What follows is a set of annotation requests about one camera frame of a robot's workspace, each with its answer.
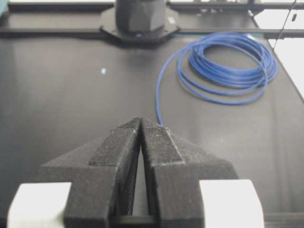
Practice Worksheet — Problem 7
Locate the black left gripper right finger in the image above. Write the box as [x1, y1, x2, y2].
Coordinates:
[140, 118, 238, 228]

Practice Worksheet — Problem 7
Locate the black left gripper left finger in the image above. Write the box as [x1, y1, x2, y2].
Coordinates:
[37, 117, 141, 228]

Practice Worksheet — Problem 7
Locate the blue LAN cable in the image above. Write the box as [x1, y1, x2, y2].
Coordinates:
[155, 32, 278, 125]

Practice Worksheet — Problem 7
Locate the thin black cable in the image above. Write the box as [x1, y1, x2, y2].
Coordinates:
[273, 0, 297, 52]

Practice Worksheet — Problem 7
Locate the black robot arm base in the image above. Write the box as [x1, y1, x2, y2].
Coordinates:
[99, 0, 180, 43]

